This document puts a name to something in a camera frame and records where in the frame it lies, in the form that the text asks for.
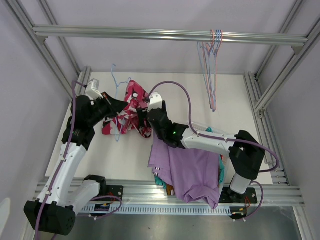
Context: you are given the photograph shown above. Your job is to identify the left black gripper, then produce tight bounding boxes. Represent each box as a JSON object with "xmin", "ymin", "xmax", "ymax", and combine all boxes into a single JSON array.
[{"xmin": 86, "ymin": 92, "xmax": 128, "ymax": 127}]

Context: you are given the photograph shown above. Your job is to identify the pink floral trousers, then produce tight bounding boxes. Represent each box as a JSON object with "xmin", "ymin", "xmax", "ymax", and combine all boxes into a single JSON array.
[{"xmin": 101, "ymin": 78, "xmax": 152, "ymax": 141}]

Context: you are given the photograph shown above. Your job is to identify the blue wire hanger floral trousers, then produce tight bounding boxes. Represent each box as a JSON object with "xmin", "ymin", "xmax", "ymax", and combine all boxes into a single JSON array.
[{"xmin": 110, "ymin": 63, "xmax": 132, "ymax": 142}]

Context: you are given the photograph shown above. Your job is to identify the blue wire hanger lilac trousers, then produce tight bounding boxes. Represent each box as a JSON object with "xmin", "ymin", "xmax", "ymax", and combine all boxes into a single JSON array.
[{"xmin": 196, "ymin": 29, "xmax": 223, "ymax": 108}]

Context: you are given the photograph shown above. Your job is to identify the blue wire hanger teal trousers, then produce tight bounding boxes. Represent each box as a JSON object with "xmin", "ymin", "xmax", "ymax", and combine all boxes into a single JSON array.
[{"xmin": 206, "ymin": 29, "xmax": 222, "ymax": 112}]

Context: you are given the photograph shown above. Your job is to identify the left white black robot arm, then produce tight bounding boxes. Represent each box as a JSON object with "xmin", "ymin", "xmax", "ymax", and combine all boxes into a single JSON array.
[{"xmin": 24, "ymin": 92, "xmax": 128, "ymax": 236}]

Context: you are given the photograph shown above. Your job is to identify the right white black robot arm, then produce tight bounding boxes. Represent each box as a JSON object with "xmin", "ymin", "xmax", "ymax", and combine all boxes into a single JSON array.
[{"xmin": 137, "ymin": 101, "xmax": 266, "ymax": 202}]

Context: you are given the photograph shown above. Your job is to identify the white plastic basket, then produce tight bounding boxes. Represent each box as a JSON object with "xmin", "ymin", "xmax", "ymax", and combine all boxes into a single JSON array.
[{"xmin": 183, "ymin": 121, "xmax": 232, "ymax": 194}]

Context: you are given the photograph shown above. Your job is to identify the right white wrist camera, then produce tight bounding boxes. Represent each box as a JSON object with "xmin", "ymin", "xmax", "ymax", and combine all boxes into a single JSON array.
[{"xmin": 146, "ymin": 92, "xmax": 163, "ymax": 113}]

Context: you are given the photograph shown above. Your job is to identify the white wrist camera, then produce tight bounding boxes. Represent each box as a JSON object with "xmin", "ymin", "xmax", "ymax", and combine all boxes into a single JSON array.
[
  {"xmin": 85, "ymin": 78, "xmax": 103, "ymax": 100},
  {"xmin": 146, "ymin": 92, "xmax": 163, "ymax": 113}
]

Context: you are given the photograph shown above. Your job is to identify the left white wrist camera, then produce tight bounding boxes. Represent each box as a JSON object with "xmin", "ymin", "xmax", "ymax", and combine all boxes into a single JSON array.
[{"xmin": 85, "ymin": 78, "xmax": 103, "ymax": 100}]

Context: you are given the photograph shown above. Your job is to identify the aluminium frame left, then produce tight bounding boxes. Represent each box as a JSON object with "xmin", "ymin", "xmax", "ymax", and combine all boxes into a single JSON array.
[{"xmin": 3, "ymin": 0, "xmax": 92, "ymax": 96}]

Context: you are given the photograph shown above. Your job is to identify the aluminium frame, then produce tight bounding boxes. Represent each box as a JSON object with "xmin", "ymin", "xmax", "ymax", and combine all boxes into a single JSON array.
[
  {"xmin": 244, "ymin": 0, "xmax": 320, "ymax": 189},
  {"xmin": 3, "ymin": 0, "xmax": 92, "ymax": 96}
]

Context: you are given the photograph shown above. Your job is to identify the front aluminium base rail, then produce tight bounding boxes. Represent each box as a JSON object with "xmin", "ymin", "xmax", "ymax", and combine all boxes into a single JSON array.
[{"xmin": 107, "ymin": 180, "xmax": 305, "ymax": 207}]

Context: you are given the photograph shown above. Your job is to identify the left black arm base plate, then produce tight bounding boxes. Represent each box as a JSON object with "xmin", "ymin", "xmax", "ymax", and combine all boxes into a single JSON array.
[{"xmin": 105, "ymin": 185, "xmax": 124, "ymax": 200}]

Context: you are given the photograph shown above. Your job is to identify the white slotted cable duct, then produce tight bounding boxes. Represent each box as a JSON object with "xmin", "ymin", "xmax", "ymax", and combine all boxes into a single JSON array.
[{"xmin": 80, "ymin": 202, "xmax": 232, "ymax": 216}]

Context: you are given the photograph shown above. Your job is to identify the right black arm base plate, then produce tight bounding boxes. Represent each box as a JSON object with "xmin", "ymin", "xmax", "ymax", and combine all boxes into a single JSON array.
[{"xmin": 219, "ymin": 187, "xmax": 258, "ymax": 204}]

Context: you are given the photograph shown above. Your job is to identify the aluminium frame right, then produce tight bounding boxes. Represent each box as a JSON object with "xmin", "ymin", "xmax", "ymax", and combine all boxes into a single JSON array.
[{"xmin": 244, "ymin": 0, "xmax": 320, "ymax": 189}]

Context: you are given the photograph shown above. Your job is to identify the aluminium hanging rail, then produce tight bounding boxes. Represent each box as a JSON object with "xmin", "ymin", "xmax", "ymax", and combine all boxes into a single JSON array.
[{"xmin": 32, "ymin": 25, "xmax": 308, "ymax": 47}]

